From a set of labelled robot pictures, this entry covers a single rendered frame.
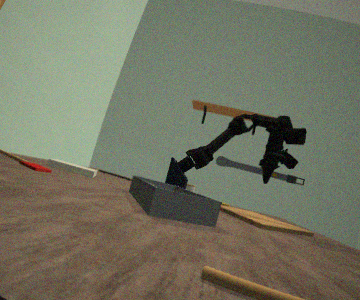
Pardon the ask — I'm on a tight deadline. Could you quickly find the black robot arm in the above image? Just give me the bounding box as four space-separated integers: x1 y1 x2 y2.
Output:
176 114 307 174

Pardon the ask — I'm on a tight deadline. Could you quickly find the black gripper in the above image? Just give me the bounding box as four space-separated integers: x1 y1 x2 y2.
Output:
259 140 286 184

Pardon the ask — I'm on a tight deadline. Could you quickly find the grey metal roasting tin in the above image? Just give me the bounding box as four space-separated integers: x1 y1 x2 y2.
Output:
129 175 222 228

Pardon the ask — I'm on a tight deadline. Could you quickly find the tan wooden rod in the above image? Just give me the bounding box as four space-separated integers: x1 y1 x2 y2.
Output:
200 266 304 300

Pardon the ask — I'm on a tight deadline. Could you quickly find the wooden board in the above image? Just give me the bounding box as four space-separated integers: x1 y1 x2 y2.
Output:
220 205 314 237

